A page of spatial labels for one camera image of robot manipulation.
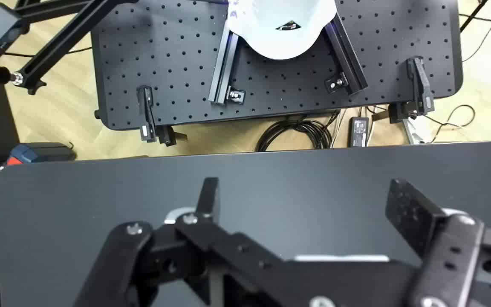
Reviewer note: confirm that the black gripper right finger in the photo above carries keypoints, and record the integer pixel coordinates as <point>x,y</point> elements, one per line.
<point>450,257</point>

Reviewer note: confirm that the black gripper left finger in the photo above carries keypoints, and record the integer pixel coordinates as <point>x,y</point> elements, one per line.
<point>126,257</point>

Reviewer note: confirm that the blue and red tool case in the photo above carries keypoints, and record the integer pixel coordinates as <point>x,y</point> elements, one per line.
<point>34,155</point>

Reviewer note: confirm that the black table clamp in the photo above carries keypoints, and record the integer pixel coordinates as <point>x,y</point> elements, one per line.
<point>146,112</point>
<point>417,86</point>

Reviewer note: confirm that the black power adapter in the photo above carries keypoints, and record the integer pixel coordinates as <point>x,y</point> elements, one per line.
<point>358,131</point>

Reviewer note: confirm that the black perforated breadboard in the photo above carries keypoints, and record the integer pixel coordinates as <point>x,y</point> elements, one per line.
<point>170,57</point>

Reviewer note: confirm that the black aluminium extrusion rail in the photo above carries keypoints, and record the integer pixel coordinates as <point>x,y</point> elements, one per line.
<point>221,74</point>
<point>347,57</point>

